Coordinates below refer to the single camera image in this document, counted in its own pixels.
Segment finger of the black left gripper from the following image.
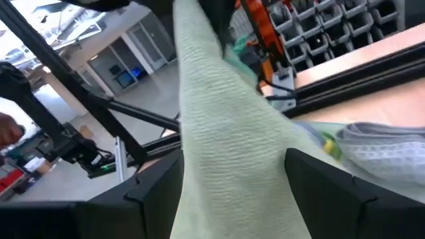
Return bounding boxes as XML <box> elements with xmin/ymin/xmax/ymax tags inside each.
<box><xmin>199</xmin><ymin>0</ymin><xmax>237</xmax><ymax>56</ymax></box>

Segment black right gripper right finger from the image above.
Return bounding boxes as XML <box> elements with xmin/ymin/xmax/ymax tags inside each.
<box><xmin>284</xmin><ymin>147</ymin><xmax>424</xmax><ymax>239</ymax></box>

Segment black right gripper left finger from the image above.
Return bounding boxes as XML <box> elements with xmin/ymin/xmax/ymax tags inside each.
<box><xmin>89</xmin><ymin>149</ymin><xmax>185</xmax><ymax>239</ymax></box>

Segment bright green microfiber towel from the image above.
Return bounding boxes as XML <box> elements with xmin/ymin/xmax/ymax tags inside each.
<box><xmin>320</xmin><ymin>131</ymin><xmax>343</xmax><ymax>162</ymax></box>

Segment yellow microfiber towel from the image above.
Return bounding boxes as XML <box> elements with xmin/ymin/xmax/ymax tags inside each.
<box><xmin>322</xmin><ymin>139</ymin><xmax>336</xmax><ymax>155</ymax></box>

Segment grey microfiber towel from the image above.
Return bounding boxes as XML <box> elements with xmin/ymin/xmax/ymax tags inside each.
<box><xmin>335</xmin><ymin>132</ymin><xmax>425</xmax><ymax>203</ymax></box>

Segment pale green microfiber towel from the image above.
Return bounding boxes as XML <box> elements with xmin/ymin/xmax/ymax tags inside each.
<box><xmin>172</xmin><ymin>0</ymin><xmax>343</xmax><ymax>239</ymax></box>

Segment orange metal beam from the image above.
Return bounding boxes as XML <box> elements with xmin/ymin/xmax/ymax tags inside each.
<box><xmin>237</xmin><ymin>0</ymin><xmax>286</xmax><ymax>84</ymax></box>

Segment white shelf unit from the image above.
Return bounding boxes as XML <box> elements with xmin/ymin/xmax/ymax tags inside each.
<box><xmin>76</xmin><ymin>19</ymin><xmax>177</xmax><ymax>97</ymax></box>

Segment storage rack with red items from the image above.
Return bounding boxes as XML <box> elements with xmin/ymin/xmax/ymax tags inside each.
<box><xmin>232</xmin><ymin>0</ymin><xmax>406</xmax><ymax>72</ymax></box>

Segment red background object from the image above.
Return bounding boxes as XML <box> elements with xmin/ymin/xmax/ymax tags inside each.
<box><xmin>0</xmin><ymin>167</ymin><xmax>27</xmax><ymax>197</ymax></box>

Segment person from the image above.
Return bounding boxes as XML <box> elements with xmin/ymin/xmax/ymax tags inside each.
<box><xmin>0</xmin><ymin>112</ymin><xmax>27</xmax><ymax>149</ymax></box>

